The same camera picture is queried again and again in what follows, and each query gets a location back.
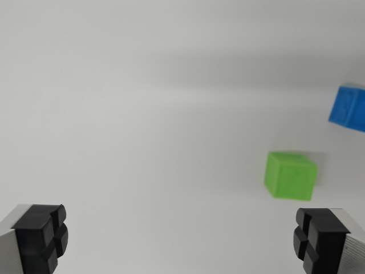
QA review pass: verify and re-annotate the blue soft cube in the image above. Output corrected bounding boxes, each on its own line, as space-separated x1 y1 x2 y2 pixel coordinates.
327 82 365 132

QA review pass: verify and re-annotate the green soft cube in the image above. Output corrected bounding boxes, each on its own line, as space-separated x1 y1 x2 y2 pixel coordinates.
263 151 318 202

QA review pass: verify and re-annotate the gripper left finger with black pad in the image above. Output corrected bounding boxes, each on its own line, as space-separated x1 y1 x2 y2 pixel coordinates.
0 203 69 274

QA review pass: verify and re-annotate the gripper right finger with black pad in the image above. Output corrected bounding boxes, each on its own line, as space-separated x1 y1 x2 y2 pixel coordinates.
293 207 365 274

